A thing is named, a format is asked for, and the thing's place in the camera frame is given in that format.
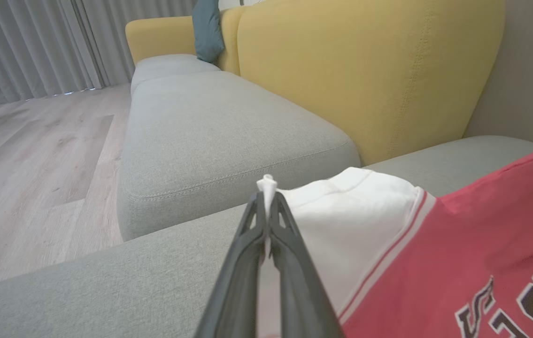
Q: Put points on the yellow sofa armrest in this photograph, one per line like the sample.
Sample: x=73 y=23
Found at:
x=160 y=40

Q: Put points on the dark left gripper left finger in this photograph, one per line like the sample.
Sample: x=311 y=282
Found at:
x=238 y=281

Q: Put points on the small grey sofa seat cushion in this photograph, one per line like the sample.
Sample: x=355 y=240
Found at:
x=167 y=65

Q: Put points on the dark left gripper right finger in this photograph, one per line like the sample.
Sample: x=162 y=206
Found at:
x=299 y=291

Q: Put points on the teal throw pillow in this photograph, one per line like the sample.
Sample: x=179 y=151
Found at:
x=207 y=33

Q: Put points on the wide yellow sofa backrest cushion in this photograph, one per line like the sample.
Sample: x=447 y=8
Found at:
x=369 y=70

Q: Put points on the red jersey number 23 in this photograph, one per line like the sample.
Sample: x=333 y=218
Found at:
x=482 y=234

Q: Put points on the grey sofa back cushion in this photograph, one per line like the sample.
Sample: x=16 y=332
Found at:
x=219 y=141

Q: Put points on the yellow and grey sofa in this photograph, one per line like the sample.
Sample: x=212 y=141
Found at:
x=106 y=291

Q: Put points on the narrow yellow sofa backrest cushion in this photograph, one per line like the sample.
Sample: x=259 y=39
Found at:
x=231 y=42

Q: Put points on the grey pleated curtain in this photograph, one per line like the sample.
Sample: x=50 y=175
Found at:
x=27 y=47

